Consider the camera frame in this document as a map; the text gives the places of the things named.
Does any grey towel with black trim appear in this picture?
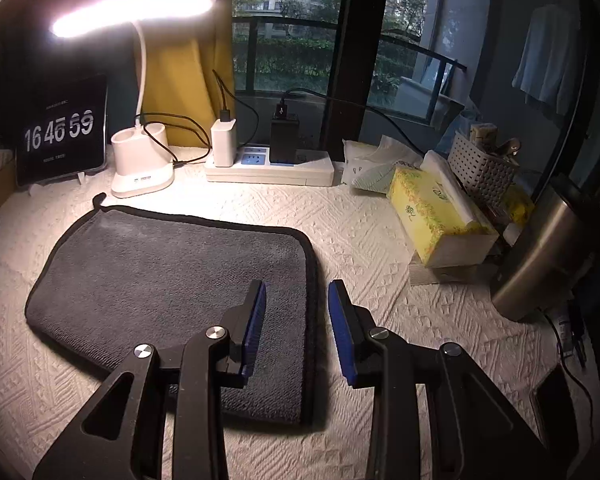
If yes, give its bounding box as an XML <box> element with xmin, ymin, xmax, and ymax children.
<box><xmin>24</xmin><ymin>193</ymin><xmax>318</xmax><ymax>425</ymax></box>

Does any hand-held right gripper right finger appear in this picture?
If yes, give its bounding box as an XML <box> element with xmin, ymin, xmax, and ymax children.
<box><xmin>328</xmin><ymin>279</ymin><xmax>556</xmax><ymax>480</ymax></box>

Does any yellow curtain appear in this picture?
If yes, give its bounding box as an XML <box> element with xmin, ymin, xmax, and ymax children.
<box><xmin>139</xmin><ymin>0</ymin><xmax>237</xmax><ymax>149</ymax></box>

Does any hanging light shirt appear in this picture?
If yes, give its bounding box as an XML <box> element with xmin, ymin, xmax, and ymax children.
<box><xmin>511</xmin><ymin>4</ymin><xmax>581</xmax><ymax>118</ymax></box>

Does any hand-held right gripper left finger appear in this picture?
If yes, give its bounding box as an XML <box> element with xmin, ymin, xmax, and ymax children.
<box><xmin>32</xmin><ymin>279</ymin><xmax>268</xmax><ymax>480</ymax></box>

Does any black phone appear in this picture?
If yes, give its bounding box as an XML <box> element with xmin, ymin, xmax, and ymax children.
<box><xmin>529</xmin><ymin>363</ymin><xmax>581</xmax><ymax>456</ymax></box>

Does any tablet showing clock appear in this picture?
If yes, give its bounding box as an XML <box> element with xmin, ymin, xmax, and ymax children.
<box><xmin>15</xmin><ymin>74</ymin><xmax>108</xmax><ymax>187</ymax></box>

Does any white charger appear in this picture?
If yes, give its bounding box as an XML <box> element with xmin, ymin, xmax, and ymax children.
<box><xmin>210</xmin><ymin>107</ymin><xmax>238</xmax><ymax>167</ymax></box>

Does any white tissue pack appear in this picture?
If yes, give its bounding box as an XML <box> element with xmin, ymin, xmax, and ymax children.
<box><xmin>341</xmin><ymin>134</ymin><xmax>426</xmax><ymax>196</ymax></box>

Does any black charger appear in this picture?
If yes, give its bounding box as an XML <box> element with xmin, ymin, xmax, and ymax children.
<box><xmin>270</xmin><ymin>103</ymin><xmax>301</xmax><ymax>165</ymax></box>

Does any white textured table cover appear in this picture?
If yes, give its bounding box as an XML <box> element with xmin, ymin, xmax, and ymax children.
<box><xmin>0</xmin><ymin>146</ymin><xmax>588</xmax><ymax>480</ymax></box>

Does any white power strip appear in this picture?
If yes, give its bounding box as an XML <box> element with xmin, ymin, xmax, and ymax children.
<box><xmin>204</xmin><ymin>144</ymin><xmax>335</xmax><ymax>187</ymax></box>

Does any black cable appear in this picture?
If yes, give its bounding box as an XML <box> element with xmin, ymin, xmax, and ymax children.
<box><xmin>212</xmin><ymin>70</ymin><xmax>260</xmax><ymax>147</ymax></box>
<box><xmin>278</xmin><ymin>88</ymin><xmax>427</xmax><ymax>154</ymax></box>
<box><xmin>141</xmin><ymin>112</ymin><xmax>213</xmax><ymax>168</ymax></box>

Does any yellow tissue box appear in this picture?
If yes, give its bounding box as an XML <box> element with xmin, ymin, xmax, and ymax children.
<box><xmin>386</xmin><ymin>150</ymin><xmax>499</xmax><ymax>268</ymax></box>

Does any stainless steel tumbler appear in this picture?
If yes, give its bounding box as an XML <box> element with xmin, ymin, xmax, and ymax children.
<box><xmin>491</xmin><ymin>176</ymin><xmax>597</xmax><ymax>322</ymax></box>

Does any white desk lamp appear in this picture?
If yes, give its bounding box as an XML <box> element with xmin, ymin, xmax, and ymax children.
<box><xmin>50</xmin><ymin>0</ymin><xmax>217</xmax><ymax>198</ymax></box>

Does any white plastic basket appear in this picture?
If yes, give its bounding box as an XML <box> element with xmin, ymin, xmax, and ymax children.
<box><xmin>448</xmin><ymin>123</ymin><xmax>521</xmax><ymax>207</ymax></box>

